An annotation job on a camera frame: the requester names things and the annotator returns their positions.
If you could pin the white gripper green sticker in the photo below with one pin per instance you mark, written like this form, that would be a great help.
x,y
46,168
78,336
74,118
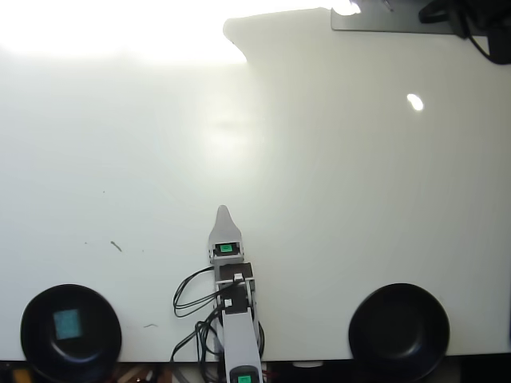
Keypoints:
x,y
225,257

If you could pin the blue foam cube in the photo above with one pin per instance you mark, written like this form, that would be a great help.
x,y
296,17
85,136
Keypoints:
x,y
68,324

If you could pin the white clamp piece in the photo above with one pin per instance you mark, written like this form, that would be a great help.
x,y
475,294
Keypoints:
x,y
308,364

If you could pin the black round bowl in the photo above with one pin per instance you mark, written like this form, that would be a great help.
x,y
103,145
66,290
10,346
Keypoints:
x,y
399,331
40,347

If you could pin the yellow object under table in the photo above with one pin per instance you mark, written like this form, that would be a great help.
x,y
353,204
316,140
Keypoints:
x,y
20,376

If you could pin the black block device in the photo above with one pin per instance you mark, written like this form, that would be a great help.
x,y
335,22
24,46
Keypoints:
x,y
501,46

